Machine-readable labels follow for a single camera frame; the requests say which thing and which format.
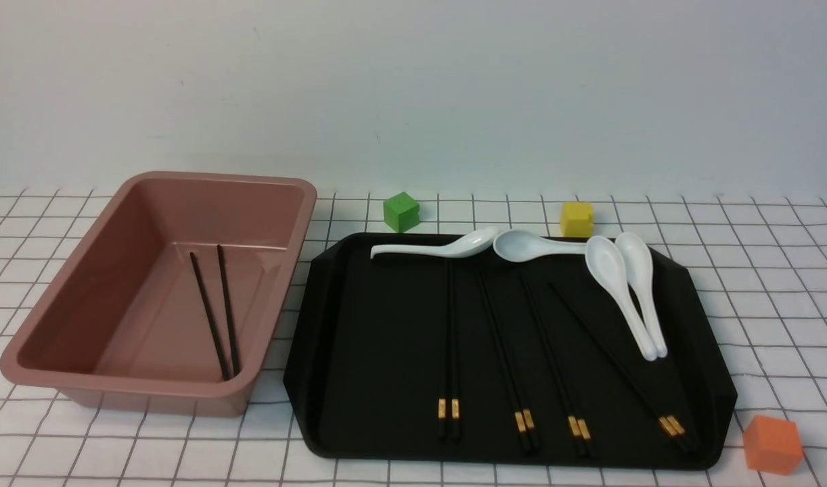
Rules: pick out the white ceramic spoon rightmost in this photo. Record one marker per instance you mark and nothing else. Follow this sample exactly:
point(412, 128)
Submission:
point(640, 275)

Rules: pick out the green cube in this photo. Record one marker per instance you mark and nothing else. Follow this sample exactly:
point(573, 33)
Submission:
point(401, 212)

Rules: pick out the black chopstick gold band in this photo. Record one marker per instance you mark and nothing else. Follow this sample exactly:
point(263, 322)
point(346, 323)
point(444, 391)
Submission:
point(454, 366)
point(522, 430)
point(444, 399)
point(549, 358)
point(610, 358)
point(527, 412)
point(555, 358)
point(620, 362)

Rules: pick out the yellow cube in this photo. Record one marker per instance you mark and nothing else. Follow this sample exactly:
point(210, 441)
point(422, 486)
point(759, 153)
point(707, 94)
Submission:
point(577, 220)

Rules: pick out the white ceramic spoon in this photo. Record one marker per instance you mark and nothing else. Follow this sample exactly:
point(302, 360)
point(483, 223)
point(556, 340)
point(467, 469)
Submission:
point(466, 246)
point(523, 246)
point(608, 268)
point(640, 275)

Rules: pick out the orange cube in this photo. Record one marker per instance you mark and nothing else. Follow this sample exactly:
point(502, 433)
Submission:
point(772, 445)

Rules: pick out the black plastic tray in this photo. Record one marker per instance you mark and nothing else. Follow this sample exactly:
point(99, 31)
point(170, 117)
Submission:
point(364, 371)

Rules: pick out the white ceramic spoon leftmost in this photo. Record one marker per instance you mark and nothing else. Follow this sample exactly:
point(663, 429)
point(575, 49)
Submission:
point(466, 246)

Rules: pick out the pink plastic bin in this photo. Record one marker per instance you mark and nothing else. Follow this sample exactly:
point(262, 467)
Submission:
point(122, 326)

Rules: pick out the black chopstick in bin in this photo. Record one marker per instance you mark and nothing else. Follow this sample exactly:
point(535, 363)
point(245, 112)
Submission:
point(210, 317)
point(229, 314)

